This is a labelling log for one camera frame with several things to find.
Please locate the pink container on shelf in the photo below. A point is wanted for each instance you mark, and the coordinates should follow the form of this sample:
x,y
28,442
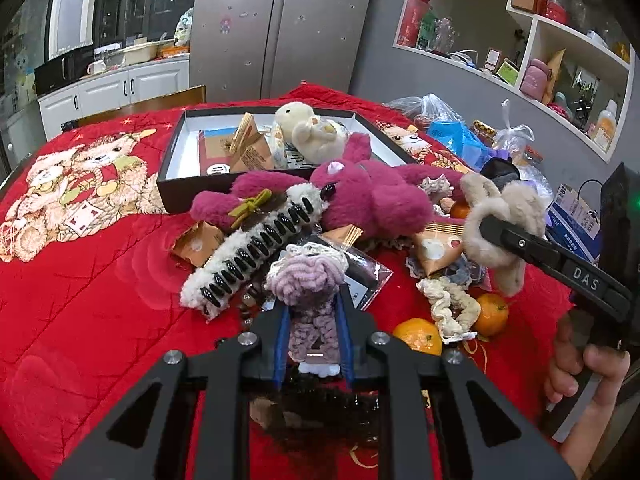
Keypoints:
x,y
535,80

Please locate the clear plastic bag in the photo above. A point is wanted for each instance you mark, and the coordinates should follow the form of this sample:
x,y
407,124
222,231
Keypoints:
x,y
510,138

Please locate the white wall shelf unit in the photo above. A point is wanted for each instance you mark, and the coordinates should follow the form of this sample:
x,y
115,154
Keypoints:
x,y
476,50

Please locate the clear packaged hair accessory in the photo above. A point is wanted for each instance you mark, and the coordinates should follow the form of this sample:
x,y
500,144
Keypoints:
x,y
365,276

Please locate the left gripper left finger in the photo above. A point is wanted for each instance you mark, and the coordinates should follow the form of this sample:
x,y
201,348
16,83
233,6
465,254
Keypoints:
x,y
187,417

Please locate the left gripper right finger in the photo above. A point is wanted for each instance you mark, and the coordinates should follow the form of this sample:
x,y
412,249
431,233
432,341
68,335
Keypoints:
x,y
440,416

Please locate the black white fuzzy hair clip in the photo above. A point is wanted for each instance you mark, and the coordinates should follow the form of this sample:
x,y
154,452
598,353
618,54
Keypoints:
x,y
261,226

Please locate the blue white cardboard box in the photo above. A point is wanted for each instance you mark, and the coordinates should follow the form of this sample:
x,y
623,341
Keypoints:
x,y
574,225

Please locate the dark brown plush wreath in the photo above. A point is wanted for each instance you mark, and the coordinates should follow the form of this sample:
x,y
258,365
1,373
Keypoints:
x,y
306,409

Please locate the magenta plush bear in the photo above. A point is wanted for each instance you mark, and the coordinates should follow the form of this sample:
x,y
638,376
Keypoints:
x,y
382,200

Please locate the orange triangular snack packet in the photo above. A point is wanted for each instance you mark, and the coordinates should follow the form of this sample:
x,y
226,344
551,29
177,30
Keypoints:
x,y
252,147

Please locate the red box on shelf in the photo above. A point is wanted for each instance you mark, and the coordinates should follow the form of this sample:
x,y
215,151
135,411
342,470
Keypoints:
x,y
411,22

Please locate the purple cloth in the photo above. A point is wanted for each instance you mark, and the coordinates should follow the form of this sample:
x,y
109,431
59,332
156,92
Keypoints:
x,y
500,166

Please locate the orange tangerine left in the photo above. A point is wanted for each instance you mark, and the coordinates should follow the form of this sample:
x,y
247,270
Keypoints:
x,y
420,335

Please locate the black shallow gift box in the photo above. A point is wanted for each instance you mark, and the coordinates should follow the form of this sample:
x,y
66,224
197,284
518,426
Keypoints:
x,y
197,157

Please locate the black microwave oven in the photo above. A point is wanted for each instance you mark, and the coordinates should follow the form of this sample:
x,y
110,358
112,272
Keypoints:
x,y
63,70

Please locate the orange tangerine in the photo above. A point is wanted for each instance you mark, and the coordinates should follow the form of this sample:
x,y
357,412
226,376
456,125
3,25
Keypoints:
x,y
420,335
494,313

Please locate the blue plastic bag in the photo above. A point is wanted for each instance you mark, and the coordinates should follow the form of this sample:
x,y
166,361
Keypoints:
x,y
460,141

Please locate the wooden chair back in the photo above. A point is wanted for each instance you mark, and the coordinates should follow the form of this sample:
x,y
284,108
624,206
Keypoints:
x,y
192,96

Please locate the white kitchen cabinet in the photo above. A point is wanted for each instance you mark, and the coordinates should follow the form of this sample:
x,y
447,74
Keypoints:
x,y
108,91

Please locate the cream lace scrunchie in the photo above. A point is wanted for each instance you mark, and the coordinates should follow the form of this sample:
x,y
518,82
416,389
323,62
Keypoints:
x,y
453,310

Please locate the pink knitted scrunchie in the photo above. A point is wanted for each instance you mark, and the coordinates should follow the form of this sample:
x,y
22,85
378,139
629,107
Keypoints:
x,y
307,278

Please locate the white plush lamb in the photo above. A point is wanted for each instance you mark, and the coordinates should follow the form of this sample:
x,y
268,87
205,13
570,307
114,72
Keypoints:
x,y
316,138

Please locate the red teddy bear blanket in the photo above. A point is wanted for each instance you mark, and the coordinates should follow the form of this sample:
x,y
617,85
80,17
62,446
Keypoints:
x,y
84,320

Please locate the orange tangerine right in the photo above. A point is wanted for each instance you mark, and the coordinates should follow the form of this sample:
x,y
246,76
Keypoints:
x,y
494,313

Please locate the silver double-door refrigerator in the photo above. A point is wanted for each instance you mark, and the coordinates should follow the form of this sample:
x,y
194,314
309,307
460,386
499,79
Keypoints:
x,y
259,49

